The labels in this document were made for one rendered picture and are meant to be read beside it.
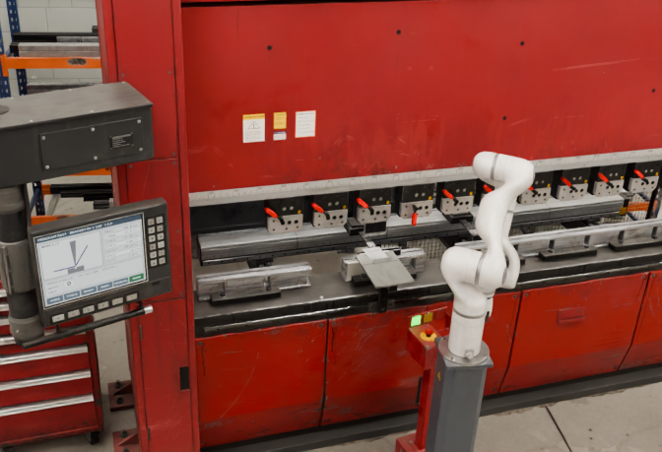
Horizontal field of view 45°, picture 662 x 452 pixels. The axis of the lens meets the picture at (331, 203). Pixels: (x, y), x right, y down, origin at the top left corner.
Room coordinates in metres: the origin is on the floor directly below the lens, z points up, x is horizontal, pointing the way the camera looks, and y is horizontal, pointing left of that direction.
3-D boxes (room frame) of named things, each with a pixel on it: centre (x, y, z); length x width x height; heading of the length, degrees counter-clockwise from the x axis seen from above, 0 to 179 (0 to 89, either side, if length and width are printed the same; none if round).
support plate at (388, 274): (2.99, -0.25, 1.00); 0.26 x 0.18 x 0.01; 19
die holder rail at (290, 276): (2.95, 0.32, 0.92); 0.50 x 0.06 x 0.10; 109
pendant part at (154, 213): (2.29, 0.76, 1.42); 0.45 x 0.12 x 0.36; 124
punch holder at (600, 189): (3.50, -1.32, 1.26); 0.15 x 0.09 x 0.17; 109
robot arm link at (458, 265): (2.44, -0.49, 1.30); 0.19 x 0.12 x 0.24; 67
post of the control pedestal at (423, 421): (2.83, -0.48, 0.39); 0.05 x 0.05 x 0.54; 27
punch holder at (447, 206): (3.24, -0.56, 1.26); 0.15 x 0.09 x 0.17; 109
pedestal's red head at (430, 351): (2.83, -0.48, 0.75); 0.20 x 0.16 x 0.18; 117
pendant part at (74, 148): (2.33, 0.85, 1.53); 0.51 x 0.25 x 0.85; 124
